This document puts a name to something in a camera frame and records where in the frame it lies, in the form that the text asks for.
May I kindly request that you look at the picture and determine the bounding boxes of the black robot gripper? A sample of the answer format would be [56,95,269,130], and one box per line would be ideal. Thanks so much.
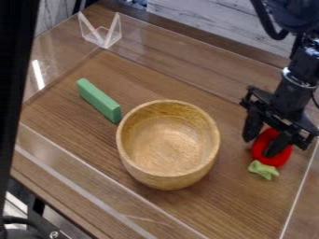
[239,73,319,158]

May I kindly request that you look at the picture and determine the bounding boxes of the green rectangular block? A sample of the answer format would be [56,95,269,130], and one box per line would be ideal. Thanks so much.
[76,78,122,123]

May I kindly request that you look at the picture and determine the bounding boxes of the black vertical foreground post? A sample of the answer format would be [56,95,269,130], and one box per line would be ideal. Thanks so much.
[0,0,40,239]

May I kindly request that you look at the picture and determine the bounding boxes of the red plush strawberry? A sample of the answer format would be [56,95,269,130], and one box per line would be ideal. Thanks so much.
[247,126,294,181]

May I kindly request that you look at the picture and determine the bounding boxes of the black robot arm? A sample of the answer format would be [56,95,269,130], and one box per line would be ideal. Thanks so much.
[241,0,319,158]

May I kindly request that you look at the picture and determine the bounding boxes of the clear acrylic tray walls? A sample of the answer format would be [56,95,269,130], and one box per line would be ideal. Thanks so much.
[12,7,319,239]

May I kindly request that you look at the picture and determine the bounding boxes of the wooden bowl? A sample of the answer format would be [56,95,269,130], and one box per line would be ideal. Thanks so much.
[116,100,221,190]

